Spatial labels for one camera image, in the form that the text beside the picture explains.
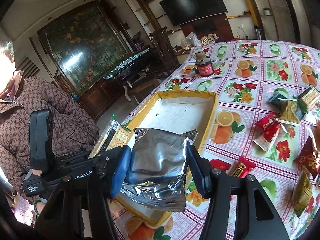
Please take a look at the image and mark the yellow green pea snack bag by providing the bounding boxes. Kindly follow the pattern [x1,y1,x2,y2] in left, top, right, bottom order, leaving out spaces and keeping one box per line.
[292,170,312,218]

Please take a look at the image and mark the green-end cracker pack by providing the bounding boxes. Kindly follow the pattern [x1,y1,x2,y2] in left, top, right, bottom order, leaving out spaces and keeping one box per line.
[298,85,319,113]
[88,115,132,159]

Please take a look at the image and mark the white plastic bag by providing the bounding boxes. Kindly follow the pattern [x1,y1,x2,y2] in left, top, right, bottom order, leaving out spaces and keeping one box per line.
[181,32,202,50]

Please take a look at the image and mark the wooden stool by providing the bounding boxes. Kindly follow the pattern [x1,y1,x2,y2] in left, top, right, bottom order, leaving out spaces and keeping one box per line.
[123,73,159,104]

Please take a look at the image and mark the gold triangular snack bag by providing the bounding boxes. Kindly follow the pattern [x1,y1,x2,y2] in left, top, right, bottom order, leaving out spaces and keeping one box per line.
[279,99,300,126]

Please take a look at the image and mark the dark wooden chair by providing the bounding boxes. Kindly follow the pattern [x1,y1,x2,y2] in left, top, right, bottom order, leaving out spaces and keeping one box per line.
[149,27,180,73]

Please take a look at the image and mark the large floral wall painting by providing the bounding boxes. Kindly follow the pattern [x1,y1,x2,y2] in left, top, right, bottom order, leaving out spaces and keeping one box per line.
[37,1,131,96]

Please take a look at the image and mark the steel thermos bottle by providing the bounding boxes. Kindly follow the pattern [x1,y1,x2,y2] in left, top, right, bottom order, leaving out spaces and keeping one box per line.
[254,25,262,40]

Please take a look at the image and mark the wall-mounted black television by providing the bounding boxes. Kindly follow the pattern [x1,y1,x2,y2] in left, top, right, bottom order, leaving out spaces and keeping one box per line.
[160,0,228,26]

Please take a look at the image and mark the small red snack packet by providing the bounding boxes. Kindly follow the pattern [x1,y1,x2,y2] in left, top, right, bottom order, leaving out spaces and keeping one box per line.
[255,113,277,132]

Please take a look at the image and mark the black glossy side table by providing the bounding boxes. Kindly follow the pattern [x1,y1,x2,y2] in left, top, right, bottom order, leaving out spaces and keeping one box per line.
[103,46,157,82]

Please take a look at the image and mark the dark red gold snack bag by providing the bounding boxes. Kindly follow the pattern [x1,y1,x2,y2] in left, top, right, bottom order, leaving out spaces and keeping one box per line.
[294,137,319,180]

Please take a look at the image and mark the red white snack packet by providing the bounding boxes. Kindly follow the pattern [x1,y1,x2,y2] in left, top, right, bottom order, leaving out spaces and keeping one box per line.
[253,120,281,152]

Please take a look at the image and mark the dark green packet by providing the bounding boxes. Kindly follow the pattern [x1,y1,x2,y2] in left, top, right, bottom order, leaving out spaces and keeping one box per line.
[268,90,289,111]

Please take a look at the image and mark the person in brown patterned jacket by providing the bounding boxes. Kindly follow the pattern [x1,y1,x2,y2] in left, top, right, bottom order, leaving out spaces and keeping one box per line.
[1,40,99,202]

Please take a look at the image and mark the silver foil snack bag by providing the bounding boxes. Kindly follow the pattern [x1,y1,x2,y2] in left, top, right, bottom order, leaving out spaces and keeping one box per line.
[121,127,197,212]

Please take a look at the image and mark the long red candy bar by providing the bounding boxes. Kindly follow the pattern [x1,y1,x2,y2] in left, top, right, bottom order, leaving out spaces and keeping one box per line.
[231,157,256,178]

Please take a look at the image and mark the small cork-top jar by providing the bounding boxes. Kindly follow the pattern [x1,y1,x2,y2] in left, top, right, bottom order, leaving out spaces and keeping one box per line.
[195,50,206,60]

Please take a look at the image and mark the person's left hand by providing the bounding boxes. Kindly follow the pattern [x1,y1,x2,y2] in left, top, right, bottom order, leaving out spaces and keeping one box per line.
[31,168,48,204]

